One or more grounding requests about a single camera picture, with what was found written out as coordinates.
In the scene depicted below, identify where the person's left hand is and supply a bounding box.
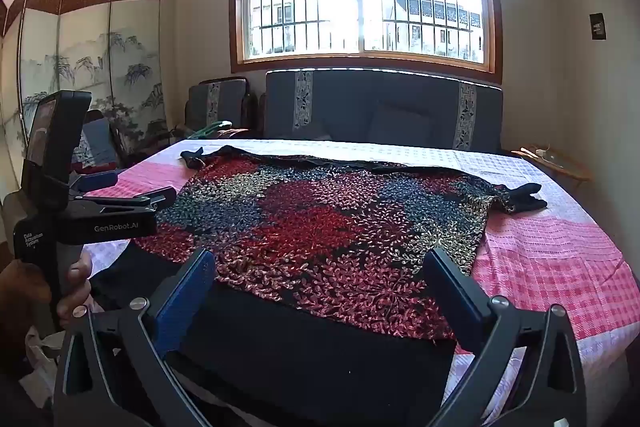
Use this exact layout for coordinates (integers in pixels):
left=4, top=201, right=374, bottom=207
left=56, top=252, right=94, bottom=333

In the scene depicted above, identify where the pink checked sheet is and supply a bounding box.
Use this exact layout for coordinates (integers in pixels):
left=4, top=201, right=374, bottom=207
left=82, top=138, right=628, bottom=427

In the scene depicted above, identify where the grey blue cloth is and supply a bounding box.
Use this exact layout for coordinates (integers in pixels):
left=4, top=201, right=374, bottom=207
left=72, top=117, right=123, bottom=170

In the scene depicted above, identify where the dark grey patterned sofa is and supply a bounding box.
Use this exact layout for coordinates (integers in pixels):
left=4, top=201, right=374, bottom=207
left=262, top=69, right=504, bottom=154

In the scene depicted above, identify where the painted folding screen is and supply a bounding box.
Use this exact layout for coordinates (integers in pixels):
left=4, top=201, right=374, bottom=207
left=0, top=0, right=169, bottom=170

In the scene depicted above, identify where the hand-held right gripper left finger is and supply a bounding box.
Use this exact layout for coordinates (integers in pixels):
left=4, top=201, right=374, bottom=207
left=54, top=248, right=217, bottom=427

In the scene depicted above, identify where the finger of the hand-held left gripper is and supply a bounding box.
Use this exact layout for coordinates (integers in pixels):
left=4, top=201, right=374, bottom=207
left=70, top=171, right=121, bottom=196
left=75, top=187, right=177, bottom=214

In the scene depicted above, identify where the small wooden side table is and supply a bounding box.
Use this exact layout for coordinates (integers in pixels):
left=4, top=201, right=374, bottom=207
left=510, top=145, right=592, bottom=182

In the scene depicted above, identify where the floral knit sweater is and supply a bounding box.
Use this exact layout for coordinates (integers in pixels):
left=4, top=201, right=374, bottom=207
left=90, top=145, right=549, bottom=427

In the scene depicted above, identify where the green plastic item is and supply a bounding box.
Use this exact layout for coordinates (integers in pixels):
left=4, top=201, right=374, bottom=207
left=192, top=120, right=234, bottom=140

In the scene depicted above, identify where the dark grey patterned armchair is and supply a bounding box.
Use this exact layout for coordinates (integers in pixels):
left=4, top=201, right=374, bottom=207
left=184, top=78, right=259, bottom=138

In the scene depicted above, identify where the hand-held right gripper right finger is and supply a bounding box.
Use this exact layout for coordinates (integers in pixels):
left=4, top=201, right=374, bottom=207
left=424, top=248, right=587, bottom=427

